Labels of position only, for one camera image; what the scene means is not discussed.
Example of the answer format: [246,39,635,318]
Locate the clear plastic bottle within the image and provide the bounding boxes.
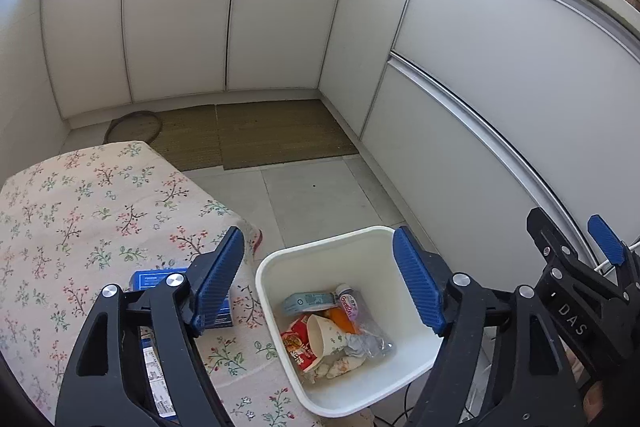
[345,307,395,360]

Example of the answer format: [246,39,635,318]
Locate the white paper cup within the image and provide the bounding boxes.
[307,314,347,359]

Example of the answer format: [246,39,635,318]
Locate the orange carrot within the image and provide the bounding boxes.
[324,307,359,335]

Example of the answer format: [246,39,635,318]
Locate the white tissue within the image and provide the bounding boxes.
[307,355,366,383]

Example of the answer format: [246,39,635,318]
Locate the white plastic trash bin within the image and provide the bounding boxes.
[255,227,440,418]

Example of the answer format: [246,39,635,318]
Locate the white kitchen cabinets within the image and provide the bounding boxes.
[40,0,639,288]

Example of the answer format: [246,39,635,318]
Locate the person's right hand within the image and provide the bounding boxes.
[565,347,618,426]

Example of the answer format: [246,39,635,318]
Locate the large blue carton box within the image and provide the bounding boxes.
[131,267,233,332]

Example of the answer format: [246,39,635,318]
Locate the small yogurt bottle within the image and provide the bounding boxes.
[335,284,359,324]

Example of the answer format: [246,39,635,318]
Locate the red snack wrapper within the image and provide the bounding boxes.
[281,314,319,373]

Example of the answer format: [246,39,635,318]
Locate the small blue white box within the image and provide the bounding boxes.
[141,338,177,421]

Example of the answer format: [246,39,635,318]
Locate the floral tablecloth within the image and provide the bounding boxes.
[1,142,317,426]

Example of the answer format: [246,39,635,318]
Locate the brown floor mat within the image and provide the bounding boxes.
[151,100,357,171]

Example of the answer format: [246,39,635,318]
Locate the round woven floor mat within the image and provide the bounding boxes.
[103,110,163,144]

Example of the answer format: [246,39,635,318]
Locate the black cable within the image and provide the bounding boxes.
[372,380,432,427]

